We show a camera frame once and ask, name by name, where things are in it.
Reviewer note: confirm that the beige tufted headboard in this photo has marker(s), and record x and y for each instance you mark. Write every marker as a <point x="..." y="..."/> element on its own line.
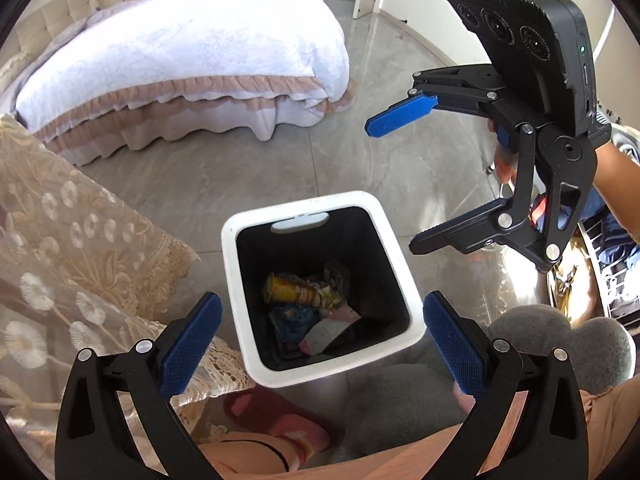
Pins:
<point x="50" y="20"/>

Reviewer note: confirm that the blue plastic bag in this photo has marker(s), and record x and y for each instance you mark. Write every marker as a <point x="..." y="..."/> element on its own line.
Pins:
<point x="295" y="322"/>

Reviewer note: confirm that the white trash bin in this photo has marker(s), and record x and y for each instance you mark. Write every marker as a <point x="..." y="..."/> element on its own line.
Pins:
<point x="232" y="270"/>

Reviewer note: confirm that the grey sneaker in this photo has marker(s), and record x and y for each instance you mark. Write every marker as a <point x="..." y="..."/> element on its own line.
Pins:
<point x="627" y="142"/>

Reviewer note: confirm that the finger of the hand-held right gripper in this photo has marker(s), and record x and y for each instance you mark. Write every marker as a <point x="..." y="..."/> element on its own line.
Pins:
<point x="465" y="235"/>
<point x="400" y="115"/>

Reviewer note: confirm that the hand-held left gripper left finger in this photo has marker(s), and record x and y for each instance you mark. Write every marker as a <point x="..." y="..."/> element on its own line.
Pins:
<point x="192" y="345"/>

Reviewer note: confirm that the blue cloth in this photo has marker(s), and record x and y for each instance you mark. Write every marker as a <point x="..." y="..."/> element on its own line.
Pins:
<point x="597" y="220"/>

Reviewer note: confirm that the double bed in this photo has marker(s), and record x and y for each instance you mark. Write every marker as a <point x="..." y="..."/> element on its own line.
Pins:
<point x="200" y="35"/>

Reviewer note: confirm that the yellow snack wrapper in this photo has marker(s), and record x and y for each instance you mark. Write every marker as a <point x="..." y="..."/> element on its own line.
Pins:
<point x="285" y="287"/>

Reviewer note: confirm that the dark wrapper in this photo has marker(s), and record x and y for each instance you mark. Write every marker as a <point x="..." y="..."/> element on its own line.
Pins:
<point x="335" y="275"/>

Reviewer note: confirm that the grey plush cushion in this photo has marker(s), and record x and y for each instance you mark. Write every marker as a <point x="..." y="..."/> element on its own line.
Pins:
<point x="400" y="410"/>
<point x="595" y="350"/>

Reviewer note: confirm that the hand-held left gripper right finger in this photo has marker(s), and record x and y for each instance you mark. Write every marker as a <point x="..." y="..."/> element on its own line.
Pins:
<point x="452" y="345"/>

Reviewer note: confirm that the person's right hand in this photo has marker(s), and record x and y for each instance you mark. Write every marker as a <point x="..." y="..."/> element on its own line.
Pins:
<point x="505" y="165"/>

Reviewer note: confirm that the beige embroidered tablecloth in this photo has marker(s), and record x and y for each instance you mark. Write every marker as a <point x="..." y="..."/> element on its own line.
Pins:
<point x="75" y="260"/>

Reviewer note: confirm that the person's right forearm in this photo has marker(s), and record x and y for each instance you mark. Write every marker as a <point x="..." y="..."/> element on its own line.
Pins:
<point x="620" y="185"/>

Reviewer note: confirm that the pink slipper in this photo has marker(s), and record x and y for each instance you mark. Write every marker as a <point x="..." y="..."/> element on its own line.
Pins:
<point x="280" y="420"/>

